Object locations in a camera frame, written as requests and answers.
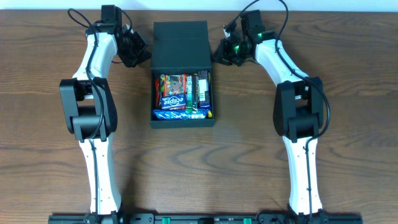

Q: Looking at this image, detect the yellow candy bag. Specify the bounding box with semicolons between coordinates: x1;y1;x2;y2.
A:
207;71;213;118

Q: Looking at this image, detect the dark blue candy bar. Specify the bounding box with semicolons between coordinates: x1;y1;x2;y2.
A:
198;70;210;108

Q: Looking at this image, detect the blue Eclipse mint box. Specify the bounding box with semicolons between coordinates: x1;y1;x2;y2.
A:
161;94;187;110

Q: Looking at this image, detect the red Hacks candy bag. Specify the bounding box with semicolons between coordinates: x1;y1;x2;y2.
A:
154;79;160;108

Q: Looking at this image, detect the black Haribo candy bag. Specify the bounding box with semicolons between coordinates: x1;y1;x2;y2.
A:
159;74;189;109

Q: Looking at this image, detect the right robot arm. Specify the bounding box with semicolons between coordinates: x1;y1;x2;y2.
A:
212;10;323;216

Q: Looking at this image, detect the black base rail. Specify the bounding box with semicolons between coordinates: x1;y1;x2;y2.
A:
48;212;363;224

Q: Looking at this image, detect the dark green gift box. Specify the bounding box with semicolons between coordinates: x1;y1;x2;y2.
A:
150;21;215;129

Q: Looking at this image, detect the blue Oreo snack pack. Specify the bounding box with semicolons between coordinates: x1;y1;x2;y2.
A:
153;108;209;120

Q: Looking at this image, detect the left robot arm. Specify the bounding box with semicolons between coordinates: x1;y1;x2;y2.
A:
49;5;151;223

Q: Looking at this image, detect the green mint candy roll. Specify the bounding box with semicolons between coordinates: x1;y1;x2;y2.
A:
186;75;197;113

